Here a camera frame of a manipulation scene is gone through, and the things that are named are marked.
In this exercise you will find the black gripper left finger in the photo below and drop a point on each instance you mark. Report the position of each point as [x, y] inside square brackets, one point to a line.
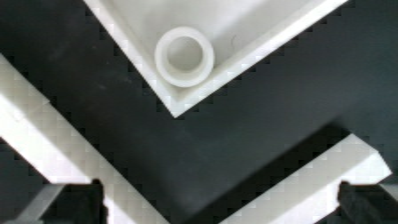
[67, 204]

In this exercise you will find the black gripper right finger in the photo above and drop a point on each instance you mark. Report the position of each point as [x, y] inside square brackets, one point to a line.
[369, 203]

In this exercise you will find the white square tabletop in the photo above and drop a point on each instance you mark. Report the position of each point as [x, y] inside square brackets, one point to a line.
[195, 40]

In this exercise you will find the white obstacle fixture wall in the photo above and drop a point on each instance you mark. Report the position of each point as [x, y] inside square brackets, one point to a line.
[296, 203]

